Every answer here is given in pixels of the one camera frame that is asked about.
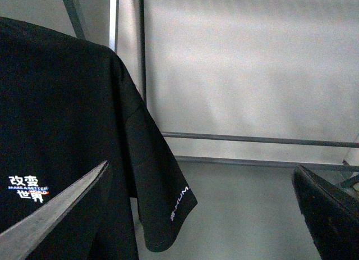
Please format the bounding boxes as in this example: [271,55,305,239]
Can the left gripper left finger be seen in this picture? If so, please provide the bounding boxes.
[1,161,109,259]

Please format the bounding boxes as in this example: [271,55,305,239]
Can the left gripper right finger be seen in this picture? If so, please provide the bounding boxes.
[292,165,358,259]

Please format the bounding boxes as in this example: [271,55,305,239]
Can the black t-shirt with logo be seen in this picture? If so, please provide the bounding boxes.
[1,17,197,259]

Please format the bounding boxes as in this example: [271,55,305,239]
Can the grey metal rack frame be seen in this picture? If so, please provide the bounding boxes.
[62,0,358,171]

